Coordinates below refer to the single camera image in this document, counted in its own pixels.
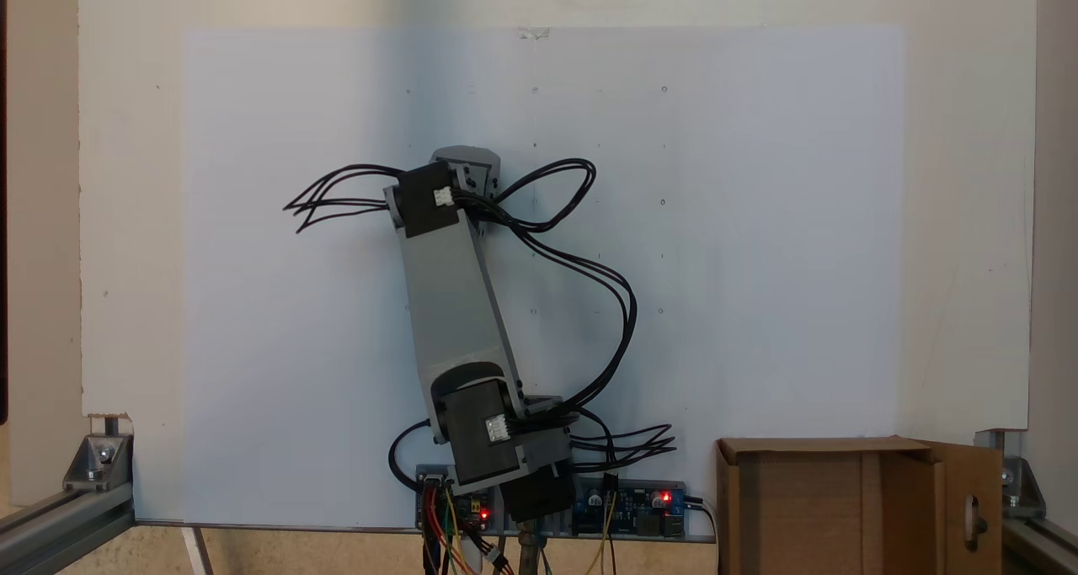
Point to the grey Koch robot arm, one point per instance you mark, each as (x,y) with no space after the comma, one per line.
(455,306)

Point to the motor controller circuit board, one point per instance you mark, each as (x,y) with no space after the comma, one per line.
(472,518)

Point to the metal clamp rod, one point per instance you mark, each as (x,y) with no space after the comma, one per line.
(531,558)

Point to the metal corner bracket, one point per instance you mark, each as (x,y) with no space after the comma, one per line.
(101,461)
(1015,478)

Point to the blue power converter board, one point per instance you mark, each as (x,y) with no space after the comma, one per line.
(627,516)

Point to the aluminium frame post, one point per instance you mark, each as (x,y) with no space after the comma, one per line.
(59,524)
(1040,545)

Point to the clear tape piece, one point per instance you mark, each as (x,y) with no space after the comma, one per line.
(534,33)

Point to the grey base plate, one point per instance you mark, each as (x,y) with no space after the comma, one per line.
(557,530)

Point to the brown cardboard box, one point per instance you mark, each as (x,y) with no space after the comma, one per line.
(808,516)

